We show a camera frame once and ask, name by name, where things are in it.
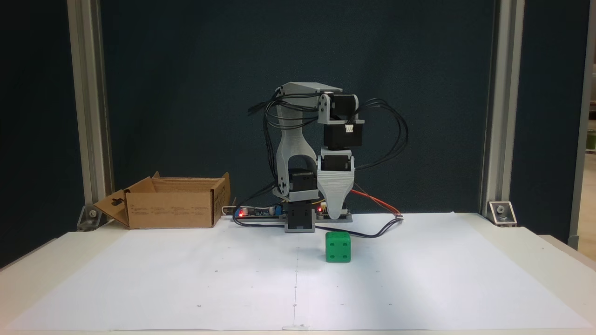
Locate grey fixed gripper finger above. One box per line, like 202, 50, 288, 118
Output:
318, 173, 355, 220

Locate green dice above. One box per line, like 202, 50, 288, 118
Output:
325, 231, 352, 263

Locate circuit board with blue terminal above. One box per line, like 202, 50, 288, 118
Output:
231, 204, 285, 222

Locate brown cardboard box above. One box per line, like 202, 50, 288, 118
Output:
93, 171, 232, 229

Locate white paper sheet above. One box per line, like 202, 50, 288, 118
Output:
7, 212, 592, 332

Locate circuit board with jumper wires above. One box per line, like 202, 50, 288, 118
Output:
316, 205, 353, 222

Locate red and orange wires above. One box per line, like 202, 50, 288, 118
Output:
350, 188, 404, 217

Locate black power cable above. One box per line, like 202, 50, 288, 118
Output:
233, 214, 405, 239

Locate black servo cable bundle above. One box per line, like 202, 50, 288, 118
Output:
248, 91, 409, 224

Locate metal corner bracket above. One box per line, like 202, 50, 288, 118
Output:
77, 205, 115, 232
487, 201, 517, 228

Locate aluminium frame post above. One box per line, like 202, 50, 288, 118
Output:
68, 0, 113, 219
480, 0, 525, 217

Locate grey outer frame post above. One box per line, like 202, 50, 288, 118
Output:
568, 0, 596, 250

